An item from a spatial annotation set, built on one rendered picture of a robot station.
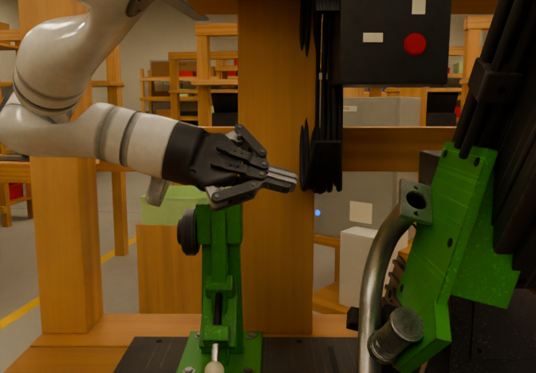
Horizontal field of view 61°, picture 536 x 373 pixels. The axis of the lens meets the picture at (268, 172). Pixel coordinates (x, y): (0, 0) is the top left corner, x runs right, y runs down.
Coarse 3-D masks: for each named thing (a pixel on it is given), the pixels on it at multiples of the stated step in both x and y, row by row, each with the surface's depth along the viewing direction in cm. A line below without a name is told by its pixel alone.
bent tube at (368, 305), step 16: (400, 192) 56; (416, 192) 57; (400, 208) 54; (416, 208) 58; (384, 224) 60; (400, 224) 58; (384, 240) 61; (368, 256) 64; (384, 256) 62; (368, 272) 63; (384, 272) 63; (368, 288) 62; (368, 304) 61; (368, 320) 59; (368, 336) 58; (368, 368) 55
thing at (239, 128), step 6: (240, 126) 59; (240, 132) 59; (246, 132) 59; (246, 138) 58; (252, 138) 59; (246, 144) 59; (252, 144) 58; (258, 144) 58; (246, 150) 59; (252, 150) 60; (258, 150) 58; (264, 150) 58; (264, 156) 57
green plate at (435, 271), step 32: (448, 160) 54; (480, 160) 46; (448, 192) 52; (480, 192) 46; (448, 224) 50; (480, 224) 48; (416, 256) 56; (448, 256) 48; (480, 256) 48; (512, 256) 48; (416, 288) 54; (448, 288) 48; (480, 288) 49; (512, 288) 49
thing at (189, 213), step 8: (192, 208) 72; (184, 216) 70; (192, 216) 70; (184, 224) 69; (192, 224) 69; (184, 232) 68; (192, 232) 69; (184, 240) 68; (192, 240) 69; (184, 248) 69; (192, 248) 69
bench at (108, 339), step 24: (48, 336) 88; (72, 336) 88; (96, 336) 88; (120, 336) 88; (264, 336) 88; (288, 336) 88; (312, 336) 88; (336, 336) 88; (24, 360) 79; (48, 360) 79; (72, 360) 79; (96, 360) 79
